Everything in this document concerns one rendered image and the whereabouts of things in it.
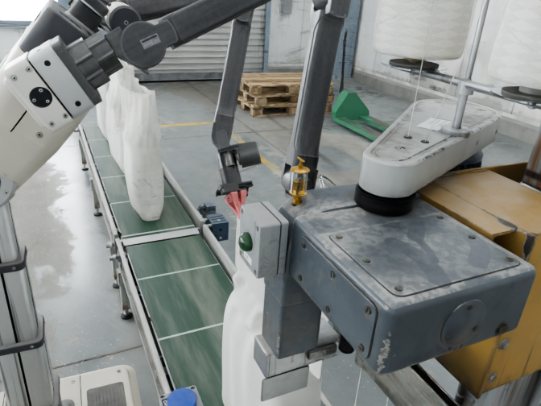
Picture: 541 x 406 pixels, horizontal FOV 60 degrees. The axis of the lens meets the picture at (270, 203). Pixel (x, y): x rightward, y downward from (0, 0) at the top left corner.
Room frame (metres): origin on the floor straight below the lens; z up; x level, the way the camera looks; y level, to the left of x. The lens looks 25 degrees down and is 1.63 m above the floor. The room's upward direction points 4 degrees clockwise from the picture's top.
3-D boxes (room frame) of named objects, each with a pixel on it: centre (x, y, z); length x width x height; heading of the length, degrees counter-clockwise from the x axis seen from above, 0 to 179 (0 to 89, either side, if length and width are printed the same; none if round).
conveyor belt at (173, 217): (3.16, 1.07, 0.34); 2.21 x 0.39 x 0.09; 27
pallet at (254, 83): (6.67, -0.06, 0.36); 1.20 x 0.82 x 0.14; 113
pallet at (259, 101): (6.71, -0.08, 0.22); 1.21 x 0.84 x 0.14; 117
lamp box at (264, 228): (0.61, 0.01, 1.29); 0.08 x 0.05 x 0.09; 27
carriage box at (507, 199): (0.76, -0.46, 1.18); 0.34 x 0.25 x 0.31; 117
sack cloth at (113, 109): (3.18, 1.07, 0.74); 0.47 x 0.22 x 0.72; 28
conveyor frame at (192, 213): (3.14, 1.06, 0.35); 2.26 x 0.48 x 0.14; 27
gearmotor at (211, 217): (2.44, 0.36, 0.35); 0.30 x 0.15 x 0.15; 27
